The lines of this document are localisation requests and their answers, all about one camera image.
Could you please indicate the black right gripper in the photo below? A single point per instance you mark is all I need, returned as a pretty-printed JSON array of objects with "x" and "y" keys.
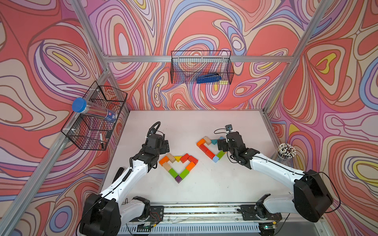
[{"x": 223, "y": 143}]

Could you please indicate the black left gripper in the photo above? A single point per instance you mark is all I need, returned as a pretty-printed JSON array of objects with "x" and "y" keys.
[{"x": 163, "y": 150}]

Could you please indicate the green block row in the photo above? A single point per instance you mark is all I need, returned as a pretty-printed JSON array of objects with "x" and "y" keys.
[
  {"x": 221, "y": 154},
  {"x": 173, "y": 173},
  {"x": 184, "y": 173}
]

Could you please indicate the orange block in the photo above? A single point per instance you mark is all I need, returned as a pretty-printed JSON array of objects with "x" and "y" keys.
[
  {"x": 201, "y": 142},
  {"x": 164, "y": 160},
  {"x": 190, "y": 166}
]

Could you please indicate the natural wood block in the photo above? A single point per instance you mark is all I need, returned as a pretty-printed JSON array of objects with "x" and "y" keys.
[
  {"x": 208, "y": 141},
  {"x": 171, "y": 158},
  {"x": 167, "y": 166}
]

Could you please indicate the red block front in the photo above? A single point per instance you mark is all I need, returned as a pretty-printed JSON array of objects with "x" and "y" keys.
[{"x": 210, "y": 154}]

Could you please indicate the red block small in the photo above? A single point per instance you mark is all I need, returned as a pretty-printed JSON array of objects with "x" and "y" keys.
[{"x": 203, "y": 148}]

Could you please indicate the red block pair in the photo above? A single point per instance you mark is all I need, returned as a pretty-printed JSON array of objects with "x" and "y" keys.
[
  {"x": 184, "y": 158},
  {"x": 193, "y": 159}
]

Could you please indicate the purple cube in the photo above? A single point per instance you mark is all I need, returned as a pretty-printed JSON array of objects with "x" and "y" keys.
[{"x": 178, "y": 179}]

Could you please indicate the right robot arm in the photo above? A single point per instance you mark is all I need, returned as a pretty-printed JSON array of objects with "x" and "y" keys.
[{"x": 309, "y": 195}]

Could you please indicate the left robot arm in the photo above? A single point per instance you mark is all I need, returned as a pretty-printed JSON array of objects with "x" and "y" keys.
[{"x": 121, "y": 185}]

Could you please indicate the yellow triangle block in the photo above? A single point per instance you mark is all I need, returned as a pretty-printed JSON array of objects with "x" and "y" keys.
[{"x": 177, "y": 158}]

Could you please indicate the grey stapler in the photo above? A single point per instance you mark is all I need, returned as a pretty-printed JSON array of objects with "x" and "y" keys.
[{"x": 118, "y": 177}]

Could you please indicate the cup of pencils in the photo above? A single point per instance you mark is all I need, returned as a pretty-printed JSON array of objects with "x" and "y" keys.
[{"x": 285, "y": 152}]

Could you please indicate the marker in left basket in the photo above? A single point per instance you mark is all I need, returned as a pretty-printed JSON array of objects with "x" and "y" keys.
[{"x": 101, "y": 141}]

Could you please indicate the blue tool in basket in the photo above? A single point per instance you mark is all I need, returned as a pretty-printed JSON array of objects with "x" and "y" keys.
[{"x": 208, "y": 78}]

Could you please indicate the clear bottle blue cap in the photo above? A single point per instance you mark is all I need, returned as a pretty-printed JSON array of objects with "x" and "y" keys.
[{"x": 88, "y": 108}]

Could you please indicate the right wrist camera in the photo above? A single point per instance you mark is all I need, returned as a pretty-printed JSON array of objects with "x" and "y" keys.
[{"x": 229, "y": 128}]

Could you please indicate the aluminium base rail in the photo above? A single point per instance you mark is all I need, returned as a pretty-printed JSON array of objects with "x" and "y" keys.
[{"x": 196, "y": 219}]

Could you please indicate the left wire basket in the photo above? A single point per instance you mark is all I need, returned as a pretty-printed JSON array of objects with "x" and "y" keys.
[{"x": 83, "y": 131}]

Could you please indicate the wire basket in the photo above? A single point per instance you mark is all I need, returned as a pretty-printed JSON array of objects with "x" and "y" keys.
[
  {"x": 187, "y": 65},
  {"x": 83, "y": 131}
]

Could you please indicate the rear wire basket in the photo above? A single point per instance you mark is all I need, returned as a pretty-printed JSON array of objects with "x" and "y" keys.
[{"x": 187, "y": 65}]

